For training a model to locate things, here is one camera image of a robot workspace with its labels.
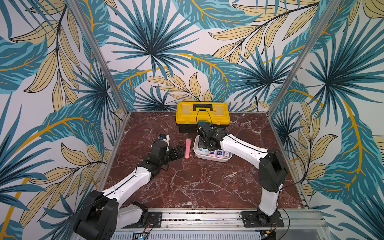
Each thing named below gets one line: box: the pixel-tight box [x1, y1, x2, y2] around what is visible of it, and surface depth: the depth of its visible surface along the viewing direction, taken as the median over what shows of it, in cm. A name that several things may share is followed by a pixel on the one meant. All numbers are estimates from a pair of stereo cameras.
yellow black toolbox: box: [175, 101, 231, 133], surface depth 99 cm
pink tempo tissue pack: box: [208, 150, 217, 157], surface depth 94 cm
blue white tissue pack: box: [215, 149, 225, 158], surface depth 94 cm
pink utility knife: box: [185, 137, 192, 159], surface depth 100 cm
